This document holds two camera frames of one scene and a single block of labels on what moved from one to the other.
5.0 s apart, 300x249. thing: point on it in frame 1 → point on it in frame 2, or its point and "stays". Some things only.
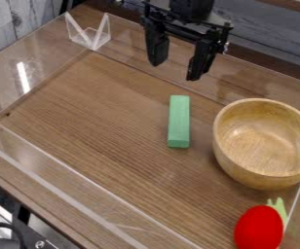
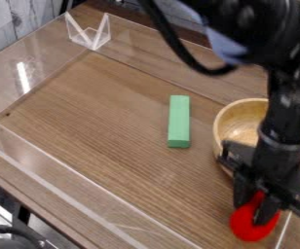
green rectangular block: [178, 122] stays
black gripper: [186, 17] → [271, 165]
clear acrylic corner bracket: [89, 38] stays
